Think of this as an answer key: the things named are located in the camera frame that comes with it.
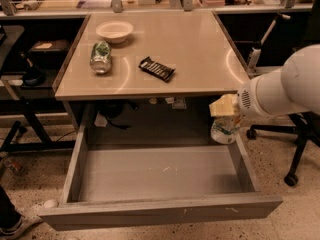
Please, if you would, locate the black box on shelf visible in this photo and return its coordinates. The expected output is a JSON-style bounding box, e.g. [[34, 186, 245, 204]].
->
[[28, 39, 70, 60]]

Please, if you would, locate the green can lying down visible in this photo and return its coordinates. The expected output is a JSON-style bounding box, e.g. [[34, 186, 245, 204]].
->
[[90, 41, 111, 74]]

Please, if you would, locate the black office chair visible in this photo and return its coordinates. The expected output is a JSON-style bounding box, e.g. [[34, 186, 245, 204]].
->
[[246, 112, 320, 187]]

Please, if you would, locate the white spray bottle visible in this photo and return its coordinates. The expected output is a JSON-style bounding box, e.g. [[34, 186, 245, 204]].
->
[[247, 42, 261, 70]]

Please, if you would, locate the green white 7up can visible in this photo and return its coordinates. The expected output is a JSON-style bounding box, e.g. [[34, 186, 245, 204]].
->
[[210, 115, 242, 145]]

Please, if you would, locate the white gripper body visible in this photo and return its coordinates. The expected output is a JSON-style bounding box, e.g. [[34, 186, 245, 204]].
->
[[237, 75, 283, 118]]

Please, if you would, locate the open grey top drawer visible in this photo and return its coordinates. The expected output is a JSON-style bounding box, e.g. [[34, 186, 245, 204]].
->
[[38, 102, 284, 232]]

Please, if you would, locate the white sneaker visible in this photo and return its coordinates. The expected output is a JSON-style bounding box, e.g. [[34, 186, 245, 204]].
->
[[0, 198, 59, 240]]

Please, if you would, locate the white bowl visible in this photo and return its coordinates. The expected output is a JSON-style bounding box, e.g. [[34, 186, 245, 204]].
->
[[96, 21, 133, 44]]

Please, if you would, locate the black snack bar wrapper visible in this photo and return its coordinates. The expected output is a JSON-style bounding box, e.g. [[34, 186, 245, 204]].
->
[[138, 57, 175, 82]]

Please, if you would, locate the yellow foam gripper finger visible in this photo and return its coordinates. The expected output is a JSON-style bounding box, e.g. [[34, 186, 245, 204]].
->
[[209, 94, 240, 117]]

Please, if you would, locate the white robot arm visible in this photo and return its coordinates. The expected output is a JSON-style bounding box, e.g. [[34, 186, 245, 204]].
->
[[209, 44, 320, 118]]

